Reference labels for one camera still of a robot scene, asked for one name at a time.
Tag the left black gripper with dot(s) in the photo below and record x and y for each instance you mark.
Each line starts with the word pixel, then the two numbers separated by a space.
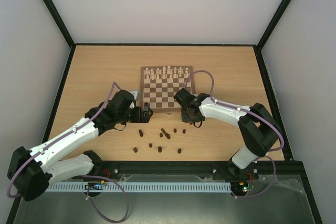
pixel 146 117

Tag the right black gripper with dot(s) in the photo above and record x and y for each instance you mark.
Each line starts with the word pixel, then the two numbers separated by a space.
pixel 190 115

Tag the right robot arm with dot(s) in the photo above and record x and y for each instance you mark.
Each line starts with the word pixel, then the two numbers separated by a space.
pixel 258 128

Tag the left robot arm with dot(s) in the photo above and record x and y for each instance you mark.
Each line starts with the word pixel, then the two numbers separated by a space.
pixel 32 171

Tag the wooden chess board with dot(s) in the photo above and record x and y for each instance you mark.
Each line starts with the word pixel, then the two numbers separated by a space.
pixel 160 96

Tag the white chess pieces row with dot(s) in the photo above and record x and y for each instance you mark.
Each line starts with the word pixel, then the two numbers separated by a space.
pixel 163 74

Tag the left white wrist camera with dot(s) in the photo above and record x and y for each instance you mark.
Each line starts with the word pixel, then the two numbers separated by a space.
pixel 136 94

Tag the black aluminium frame rail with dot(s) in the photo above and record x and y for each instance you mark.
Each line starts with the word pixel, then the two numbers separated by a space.
pixel 218 170

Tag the light blue cable duct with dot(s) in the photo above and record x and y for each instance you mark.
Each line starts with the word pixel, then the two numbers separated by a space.
pixel 142 187

